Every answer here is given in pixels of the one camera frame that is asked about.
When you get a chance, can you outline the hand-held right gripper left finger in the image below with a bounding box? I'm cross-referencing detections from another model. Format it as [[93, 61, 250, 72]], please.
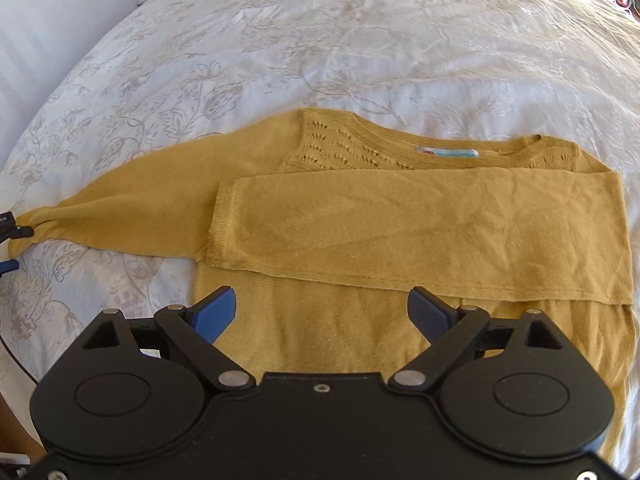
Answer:
[[79, 286, 256, 394]]

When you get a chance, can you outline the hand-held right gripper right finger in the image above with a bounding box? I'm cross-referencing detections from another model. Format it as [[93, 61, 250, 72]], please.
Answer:
[[389, 286, 567, 394]]

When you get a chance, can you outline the mustard yellow knit sweater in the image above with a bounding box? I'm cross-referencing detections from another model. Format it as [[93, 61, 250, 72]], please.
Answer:
[[9, 107, 637, 441]]

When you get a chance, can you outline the white radiator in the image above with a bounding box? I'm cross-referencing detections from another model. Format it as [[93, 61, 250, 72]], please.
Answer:
[[0, 25, 46, 111]]

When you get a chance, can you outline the white floral bedspread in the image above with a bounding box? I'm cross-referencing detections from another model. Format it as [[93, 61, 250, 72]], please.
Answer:
[[0, 0, 640, 476]]

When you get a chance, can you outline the black cable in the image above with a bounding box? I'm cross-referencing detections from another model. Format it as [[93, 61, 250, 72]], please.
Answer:
[[0, 330, 41, 386]]

